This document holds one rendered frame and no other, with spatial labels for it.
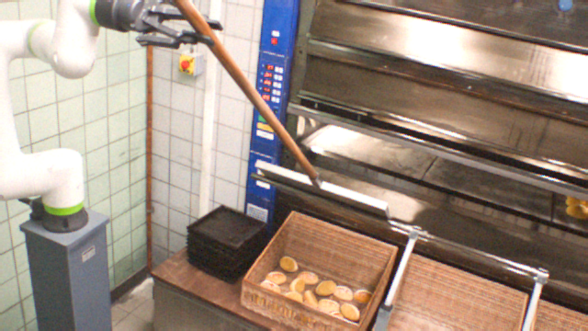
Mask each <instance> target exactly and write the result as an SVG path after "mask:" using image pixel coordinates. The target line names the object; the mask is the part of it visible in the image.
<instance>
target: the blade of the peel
mask: <svg viewBox="0 0 588 331"><path fill-rule="evenodd" d="M255 167H256V168H257V169H258V170H260V171H261V172H262V173H263V174H264V175H265V176H267V177H272V178H275V179H276V180H278V181H280V182H283V183H286V184H290V185H292V186H295V187H298V188H304V189H307V190H308V191H311V192H314V193H317V194H321V196H324V197H326V198H329V199H332V200H337V201H340V202H343V203H345V204H348V205H352V206H355V207H358V208H360V209H362V210H365V211H371V212H374V213H376V214H377V215H379V216H382V217H385V218H389V219H391V216H390V208H389V204H388V203H387V202H383V201H380V200H375V199H372V198H370V197H369V196H367V195H363V194H360V193H357V192H354V191H352V190H348V189H345V188H340V187H337V186H335V185H331V184H328V183H325V182H323V183H322V187H321V188H320V187H316V186H313V185H312V183H311V182H310V181H309V179H308V176H305V175H302V174H299V173H296V172H293V171H290V170H287V169H284V168H281V167H278V166H275V165H272V164H269V163H267V162H264V161H261V160H257V161H256V163H255ZM278 189H279V190H280V191H282V192H285V193H288V194H291V196H294V197H296V198H299V199H302V200H307V201H310V202H312V203H315V204H318V205H322V206H324V207H327V208H330V209H332V210H336V211H338V212H341V213H343V214H346V215H348V216H352V217H355V218H357V219H360V220H363V221H365V222H369V223H374V224H376V225H379V226H381V227H384V228H387V229H391V230H393V231H394V228H392V227H389V226H386V225H383V224H380V223H376V222H373V221H371V220H367V219H364V218H361V217H359V216H356V215H354V214H351V213H347V212H345V211H343V210H340V209H337V208H335V207H331V206H328V205H325V204H323V203H320V202H317V201H314V200H309V199H306V198H304V197H301V196H298V194H295V193H292V192H289V191H286V190H284V189H281V188H278Z"/></svg>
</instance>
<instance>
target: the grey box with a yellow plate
mask: <svg viewBox="0 0 588 331"><path fill-rule="evenodd" d="M203 58H204V55H203V54H201V53H197V52H194V53H190V51H181V52H180V53H179V72H180V73H184V74H190V75H193V76H196V75H199V74H203ZM189 59H193V62H192V63H191V62H190V61H189ZM182 61H187V62H188V68H187V69H186V70H185V69H182V67H181V62H182Z"/></svg>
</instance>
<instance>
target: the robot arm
mask: <svg viewBox="0 0 588 331"><path fill-rule="evenodd" d="M162 4H166V5H171V6H174V7H176V6H175V5H174V4H173V2H172V1H171V0H153V1H148V0H58V7H57V12H56V21H54V20H52V19H45V18H40V19H29V20H9V21H0V200H14V199H18V201H21V202H24V204H26V205H28V206H29V207H30V208H31V209H32V213H31V214H30V215H29V218H30V219H31V220H34V221H37V220H41V222H42V226H43V227H44V228H45V229H46V230H48V231H50V232H52V233H54V234H69V233H73V232H76V231H79V230H81V229H83V228H84V227H85V226H86V225H87V224H88V222H89V215H88V212H87V211H86V210H85V207H84V199H85V186H84V171H83V159H82V156H81V155H80V154H79V153H77V152H76V151H75V150H71V149H65V148H59V149H52V150H48V151H44V152H39V153H35V154H23V153H22V152H21V151H20V148H19V144H18V140H17V133H16V129H15V124H14V119H13V108H12V101H11V94H10V84H9V73H8V66H9V64H10V63H11V62H12V61H14V60H15V59H21V58H35V59H40V60H41V61H42V62H44V63H49V64H50V66H51V68H52V69H53V71H54V72H55V73H56V74H58V75H59V76H61V77H63V78H66V79H71V80H76V79H81V78H83V77H85V76H86V75H87V74H88V73H90V72H91V71H92V70H93V69H94V67H95V65H96V51H97V42H98V36H99V31H100V28H105V29H111V30H115V31H117V32H121V33H127V32H130V31H136V32H139V35H138V36H137V38H136V39H135V41H136V42H137V43H138V44H139V45H140V46H141V47H147V45H153V46H158V47H164V48H169V49H175V50H178V49H179V48H180V45H181V44H183V45H188V44H191V45H194V46H196V45H197V44H198V43H199V42H200V43H203V44H207V45H209V46H214V47H215V45H216V43H215V41H214V40H213V39H212V37H211V36H207V35H203V34H200V33H197V32H194V31H190V30H186V29H183V30H182V32H183V33H182V32H181V33H180V32H177V31H175V30H173V29H170V28H168V27H166V26H164V25H162V23H163V22H164V21H167V20H170V19H175V20H186V19H185V18H184V17H183V15H182V14H181V13H180V12H179V10H178V9H170V8H166V7H163V6H162ZM152 32H158V33H160V34H164V35H165V36H167V37H169V38H171V39H168V38H163V37H157V36H152V35H146V34H149V33H152ZM38 195H41V196H39V197H38V198H34V199H31V198H28V197H32V196H38Z"/></svg>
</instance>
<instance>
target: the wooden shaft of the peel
mask: <svg viewBox="0 0 588 331"><path fill-rule="evenodd" d="M171 1H172V2H173V4H174V5H175V6H176V8H177V9H178V10H179V12H180V13H181V14H182V15H183V17H184V18H185V19H186V21H187V22H188V23H189V25H190V26H191V27H192V28H193V30H195V31H196V32H197V33H200V34H203V35H207V36H211V37H212V39H213V40H214V41H215V43H216V45H215V47H214V46H209V45H207V44H206V47H207V48H208V49H209V51H210V52H211V53H212V55H213V56H215V57H216V58H217V60H218V61H219V62H220V64H221V65H222V66H223V68H224V69H225V70H226V71H227V73H228V74H229V75H230V77H231V79H232V80H233V82H234V83H235V84H236V85H237V86H238V87H240V88H241V90H242V91H243V92H244V94H245V95H246V96H247V98H248V100H249V101H250V102H251V104H252V105H253V106H254V108H255V109H256V110H258V112H259V113H260V114H261V115H262V118H263V119H264V120H265V121H266V123H267V124H268V126H269V127H270V128H271V129H272V131H274V132H275V133H276V136H277V137H278V138H279V140H280V141H281V142H283V144H284V145H285V146H286V148H287V150H288V151H290V153H291V154H292V155H293V157H294V158H295V159H296V160H297V162H298V163H299V164H300V167H301V168H302V169H304V171H305V172H306V173H307V174H308V176H309V177H310V178H316V176H317V174H316V172H315V171H314V169H313V168H312V167H311V164H310V163H309V161H308V160H307V158H306V157H305V156H304V154H302V153H301V152H300V150H299V147H298V146H297V145H296V144H295V143H294V142H293V140H292V139H291V137H290V136H289V135H288V133H287V132H286V131H285V129H284V128H283V126H282V125H281V124H280V122H279V121H278V120H277V117H276V115H275V114H274V113H272V111H271V110H270V109H269V107H268V106H267V104H266V103H265V101H264V100H263V99H262V97H261V96H260V94H259V93H258V92H257V90H255V89H254V87H253V86H252V84H251V83H250V82H249V79H248V78H247V77H246V75H245V74H244V72H243V71H242V69H241V68H240V67H239V65H238V64H237V62H235V61H234V60H233V58H232V57H231V55H230V54H229V52H228V51H227V50H226V48H225V47H224V46H223V44H222V43H221V41H220V40H219V38H218V37H217V36H216V34H215V33H214V31H213V30H212V29H211V27H210V26H209V24H208V23H207V21H206V20H205V19H204V17H203V16H202V15H201V14H200V13H199V11H198V10H197V9H196V7H194V5H193V4H192V3H191V1H190V0H171Z"/></svg>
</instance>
